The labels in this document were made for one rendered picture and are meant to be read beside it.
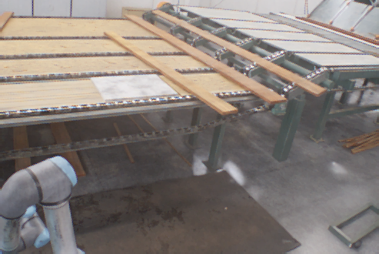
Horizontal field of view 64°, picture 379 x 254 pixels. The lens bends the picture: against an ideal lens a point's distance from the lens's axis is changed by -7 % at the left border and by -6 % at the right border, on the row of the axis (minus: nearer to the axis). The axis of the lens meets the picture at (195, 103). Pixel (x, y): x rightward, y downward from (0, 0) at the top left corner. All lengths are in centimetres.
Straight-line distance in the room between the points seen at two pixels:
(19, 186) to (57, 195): 13
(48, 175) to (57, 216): 17
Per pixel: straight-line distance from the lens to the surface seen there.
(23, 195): 106
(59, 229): 121
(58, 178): 109
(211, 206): 280
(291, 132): 352
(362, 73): 427
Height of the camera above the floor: 183
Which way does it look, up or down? 23 degrees down
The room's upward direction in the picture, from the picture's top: 10 degrees clockwise
